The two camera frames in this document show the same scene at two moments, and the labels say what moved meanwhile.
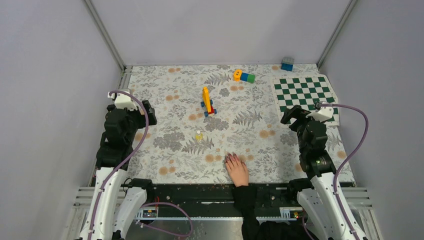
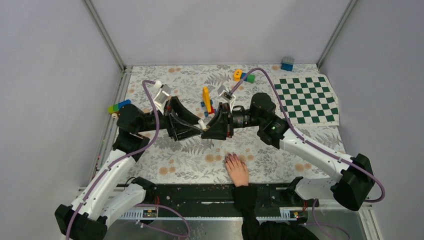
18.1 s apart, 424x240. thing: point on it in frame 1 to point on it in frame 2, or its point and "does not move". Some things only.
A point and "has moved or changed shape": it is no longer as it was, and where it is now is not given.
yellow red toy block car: (207, 103) does not move
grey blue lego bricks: (287, 63) does not move
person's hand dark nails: (238, 170) does not move
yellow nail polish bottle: (199, 137) has moved or changed shape
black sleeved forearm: (253, 229) does not move
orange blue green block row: (239, 76) does not move
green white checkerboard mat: (305, 91) does not move
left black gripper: (150, 111) to (174, 108)
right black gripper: (296, 112) to (216, 131)
